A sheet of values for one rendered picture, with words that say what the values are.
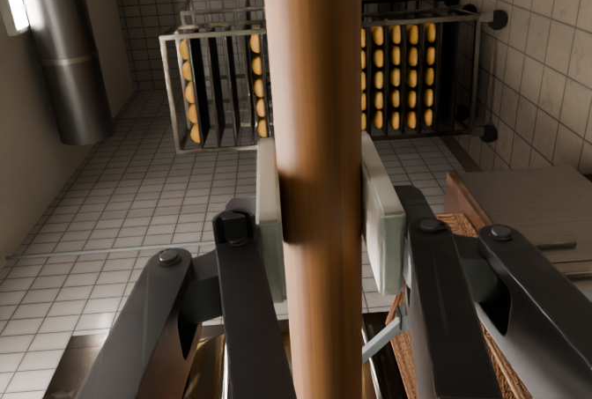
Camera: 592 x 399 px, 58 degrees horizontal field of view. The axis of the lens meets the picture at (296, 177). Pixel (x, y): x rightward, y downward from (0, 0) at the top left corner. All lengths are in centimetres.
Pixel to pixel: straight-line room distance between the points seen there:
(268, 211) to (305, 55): 5
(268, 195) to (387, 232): 4
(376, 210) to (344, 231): 3
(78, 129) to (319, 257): 323
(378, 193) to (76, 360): 215
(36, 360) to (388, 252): 223
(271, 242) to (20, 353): 228
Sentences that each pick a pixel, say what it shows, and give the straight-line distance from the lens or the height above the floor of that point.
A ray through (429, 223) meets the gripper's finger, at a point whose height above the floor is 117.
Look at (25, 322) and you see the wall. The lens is 257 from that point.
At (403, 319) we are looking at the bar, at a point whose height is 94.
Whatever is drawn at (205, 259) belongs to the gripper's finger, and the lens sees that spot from 16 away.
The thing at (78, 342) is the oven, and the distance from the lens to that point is 237.
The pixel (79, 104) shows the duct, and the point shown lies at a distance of 335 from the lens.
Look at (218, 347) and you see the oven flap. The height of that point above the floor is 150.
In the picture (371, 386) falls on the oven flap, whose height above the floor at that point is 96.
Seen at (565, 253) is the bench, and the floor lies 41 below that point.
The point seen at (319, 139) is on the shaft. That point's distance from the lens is 17.
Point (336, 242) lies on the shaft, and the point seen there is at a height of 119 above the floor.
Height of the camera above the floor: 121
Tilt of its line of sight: 1 degrees down
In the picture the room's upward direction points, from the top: 94 degrees counter-clockwise
